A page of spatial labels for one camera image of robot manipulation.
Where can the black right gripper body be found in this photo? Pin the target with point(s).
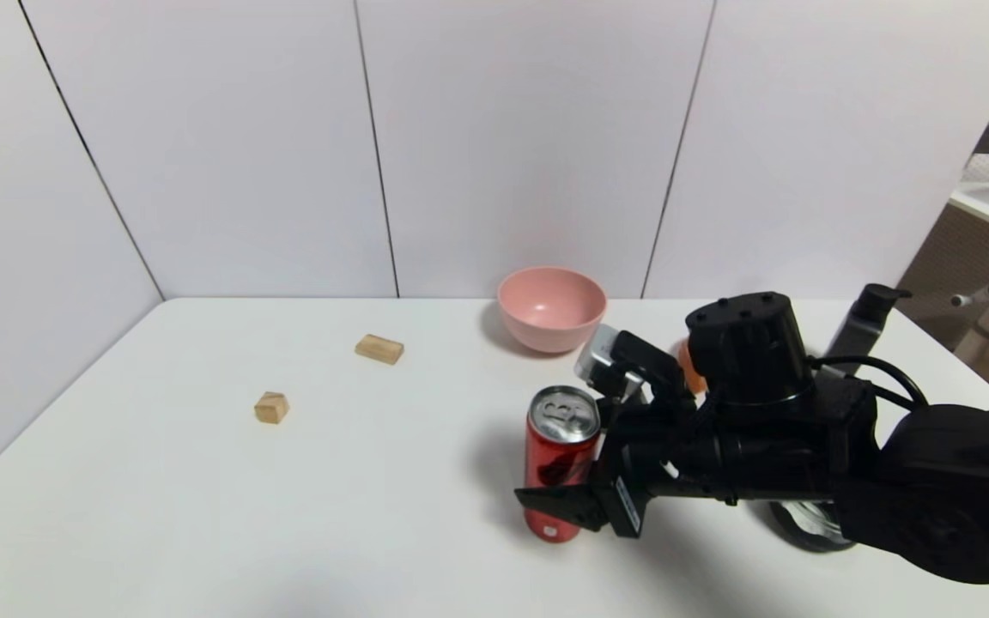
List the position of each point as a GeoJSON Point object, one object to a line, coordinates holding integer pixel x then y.
{"type": "Point", "coordinates": [621, 506]}

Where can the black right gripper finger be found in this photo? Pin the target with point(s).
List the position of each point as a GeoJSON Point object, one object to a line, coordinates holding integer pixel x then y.
{"type": "Point", "coordinates": [613, 439]}
{"type": "Point", "coordinates": [576, 506]}

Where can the red soda can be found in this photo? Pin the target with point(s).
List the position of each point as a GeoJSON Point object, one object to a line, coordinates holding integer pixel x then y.
{"type": "Point", "coordinates": [559, 438]}

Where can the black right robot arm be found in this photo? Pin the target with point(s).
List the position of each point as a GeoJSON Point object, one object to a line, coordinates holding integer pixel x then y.
{"type": "Point", "coordinates": [958, 481]}

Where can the pink bowl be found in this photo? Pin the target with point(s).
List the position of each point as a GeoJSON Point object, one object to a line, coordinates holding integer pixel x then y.
{"type": "Point", "coordinates": [546, 322]}

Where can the glass bowl black base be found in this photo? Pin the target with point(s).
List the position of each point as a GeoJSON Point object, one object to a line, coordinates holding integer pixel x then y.
{"type": "Point", "coordinates": [803, 525]}

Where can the toy waffle cake slice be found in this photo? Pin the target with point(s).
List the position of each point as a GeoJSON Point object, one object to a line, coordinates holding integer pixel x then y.
{"type": "Point", "coordinates": [687, 360]}

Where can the rectangular wooden block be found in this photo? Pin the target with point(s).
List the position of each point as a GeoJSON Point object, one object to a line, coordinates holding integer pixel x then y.
{"type": "Point", "coordinates": [379, 349]}

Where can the black squeeze bottle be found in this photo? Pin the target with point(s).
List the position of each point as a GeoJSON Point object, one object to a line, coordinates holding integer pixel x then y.
{"type": "Point", "coordinates": [868, 322]}

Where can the small wooden cube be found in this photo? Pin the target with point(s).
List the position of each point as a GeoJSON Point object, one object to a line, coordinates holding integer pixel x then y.
{"type": "Point", "coordinates": [271, 408]}

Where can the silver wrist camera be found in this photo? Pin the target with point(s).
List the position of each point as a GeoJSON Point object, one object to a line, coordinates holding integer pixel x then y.
{"type": "Point", "coordinates": [604, 359]}

